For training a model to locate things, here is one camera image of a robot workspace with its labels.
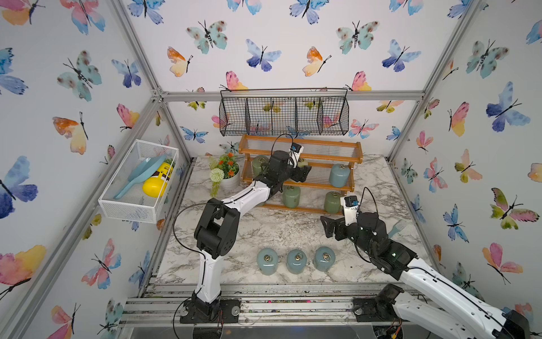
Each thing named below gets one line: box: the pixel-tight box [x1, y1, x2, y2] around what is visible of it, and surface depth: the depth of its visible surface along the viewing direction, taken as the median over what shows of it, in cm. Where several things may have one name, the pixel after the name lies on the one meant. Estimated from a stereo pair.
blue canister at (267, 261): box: [256, 247, 279, 277], surface depth 79 cm
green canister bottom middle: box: [282, 185, 301, 209], surface depth 97 cm
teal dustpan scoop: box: [113, 155, 167, 200], surface depth 70 cm
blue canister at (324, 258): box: [314, 245, 336, 272], surface depth 81 cm
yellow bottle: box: [142, 158, 176, 198], surface depth 71 cm
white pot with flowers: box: [208, 152, 241, 198], surface depth 101 cm
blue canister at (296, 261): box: [286, 248, 308, 275], surface depth 80 cm
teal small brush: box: [388, 218, 407, 239], surface depth 95 cm
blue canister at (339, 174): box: [328, 163, 351, 188], surface depth 88 cm
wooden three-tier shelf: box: [238, 134, 364, 216], surface depth 95 cm
